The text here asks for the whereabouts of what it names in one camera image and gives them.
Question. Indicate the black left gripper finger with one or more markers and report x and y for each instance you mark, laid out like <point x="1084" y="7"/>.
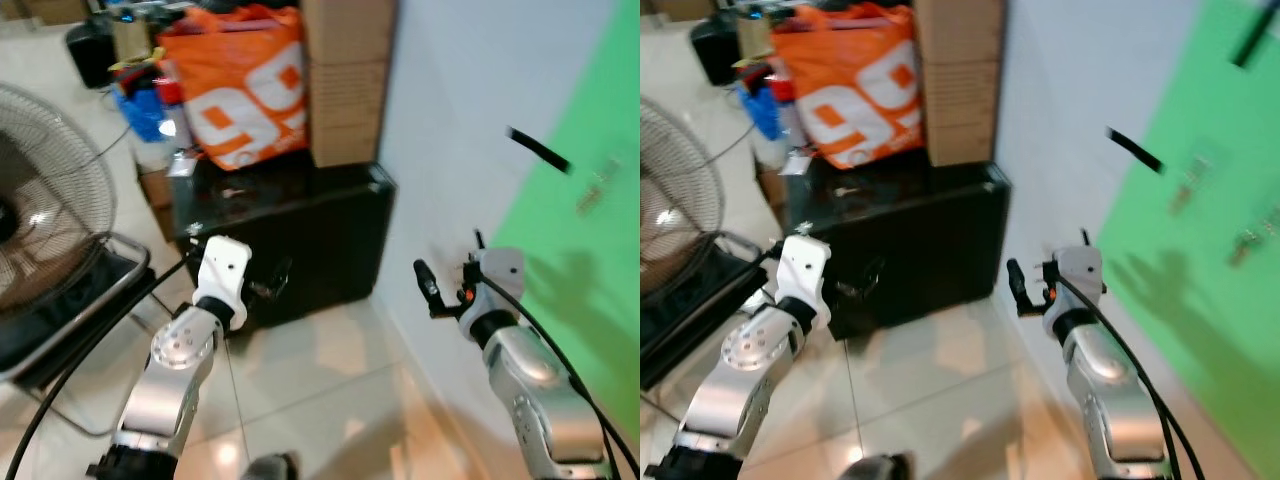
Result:
<point x="869" y="278"/>
<point x="279" y="278"/>

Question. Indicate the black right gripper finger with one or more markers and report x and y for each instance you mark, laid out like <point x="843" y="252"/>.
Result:
<point x="471" y="273"/>
<point x="426" y="280"/>
<point x="1051" y="274"/>
<point x="1017" y="280"/>

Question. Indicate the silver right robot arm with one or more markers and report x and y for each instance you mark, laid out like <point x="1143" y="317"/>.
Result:
<point x="530" y="390"/>
<point x="1110" y="390"/>

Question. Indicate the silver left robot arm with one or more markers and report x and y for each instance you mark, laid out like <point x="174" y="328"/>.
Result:
<point x="165" y="390"/>
<point x="740" y="390"/>

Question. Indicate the black glass top table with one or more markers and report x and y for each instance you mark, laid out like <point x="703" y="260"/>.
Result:
<point x="930" y="240"/>
<point x="320" y="240"/>

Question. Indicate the small brown cardboard box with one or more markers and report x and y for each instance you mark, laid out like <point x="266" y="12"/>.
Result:
<point x="155" y="200"/>
<point x="770" y="198"/>

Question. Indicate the dark robot foot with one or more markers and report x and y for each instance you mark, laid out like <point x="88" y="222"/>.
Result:
<point x="878" y="468"/>
<point x="270" y="468"/>

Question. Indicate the orange white shopping bag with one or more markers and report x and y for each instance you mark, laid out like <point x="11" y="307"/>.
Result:
<point x="240" y="90"/>
<point x="850" y="90"/>

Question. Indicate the blue plastic bag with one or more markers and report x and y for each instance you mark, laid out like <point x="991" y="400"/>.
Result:
<point x="765" y="112"/>
<point x="142" y="115"/>

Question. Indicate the large brown cardboard box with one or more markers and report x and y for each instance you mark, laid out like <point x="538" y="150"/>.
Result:
<point x="345" y="90"/>
<point x="960" y="90"/>

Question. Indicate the metal cage floor fan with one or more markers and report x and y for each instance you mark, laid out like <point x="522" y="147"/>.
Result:
<point x="50" y="190"/>
<point x="675" y="190"/>

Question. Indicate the red capped white bottle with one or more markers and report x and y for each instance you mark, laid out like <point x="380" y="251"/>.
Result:
<point x="172" y="95"/>
<point x="788" y="92"/>

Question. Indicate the brown paper bag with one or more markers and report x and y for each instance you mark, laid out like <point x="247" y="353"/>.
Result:
<point x="132" y="40"/>
<point x="755" y="38"/>

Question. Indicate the black speaker box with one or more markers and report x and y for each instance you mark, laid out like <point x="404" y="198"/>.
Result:
<point x="715" y="50"/>
<point x="90" y="52"/>

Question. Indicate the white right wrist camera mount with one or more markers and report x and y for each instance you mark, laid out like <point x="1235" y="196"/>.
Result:
<point x="1080" y="268"/>
<point x="500" y="270"/>

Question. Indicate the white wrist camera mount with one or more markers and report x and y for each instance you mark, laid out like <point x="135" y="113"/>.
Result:
<point x="500" y="270"/>
<point x="222" y="265"/>
<point x="805" y="265"/>
<point x="1080" y="268"/>

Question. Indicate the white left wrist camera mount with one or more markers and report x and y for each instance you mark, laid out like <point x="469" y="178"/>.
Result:
<point x="805" y="265"/>
<point x="222" y="265"/>

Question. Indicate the black wall peg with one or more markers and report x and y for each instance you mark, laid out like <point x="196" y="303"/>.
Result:
<point x="1135" y="150"/>
<point x="1255" y="35"/>
<point x="540" y="150"/>

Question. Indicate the grey metal wall hook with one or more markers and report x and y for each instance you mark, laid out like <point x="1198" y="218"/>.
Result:
<point x="1190" y="185"/>
<point x="595" y="190"/>

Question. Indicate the green wall panel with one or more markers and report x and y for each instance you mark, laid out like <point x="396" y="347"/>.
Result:
<point x="1220" y="330"/>

